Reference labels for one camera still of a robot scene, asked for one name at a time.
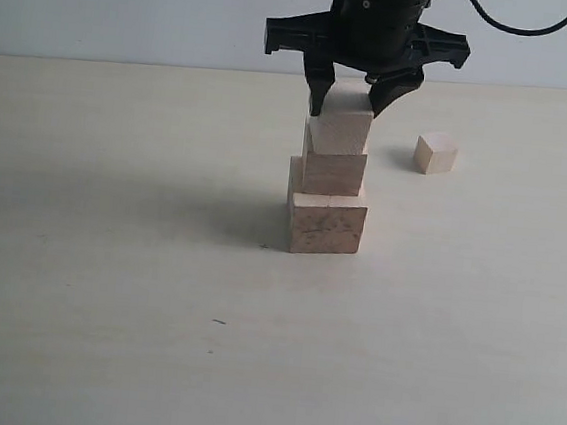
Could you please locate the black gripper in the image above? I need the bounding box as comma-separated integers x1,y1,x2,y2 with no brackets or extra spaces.
264,0,471,118

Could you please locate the pale wooden cube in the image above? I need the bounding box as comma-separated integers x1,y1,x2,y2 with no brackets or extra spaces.
307,81,374,156

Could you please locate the medium wooden cube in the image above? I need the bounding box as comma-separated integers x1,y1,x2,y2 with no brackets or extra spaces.
301,122,368,197

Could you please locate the small wooden cube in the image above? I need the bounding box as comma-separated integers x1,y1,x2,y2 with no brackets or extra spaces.
413,132,459,175

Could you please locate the black cable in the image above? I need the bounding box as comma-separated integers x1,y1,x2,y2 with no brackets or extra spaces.
456,0,567,40

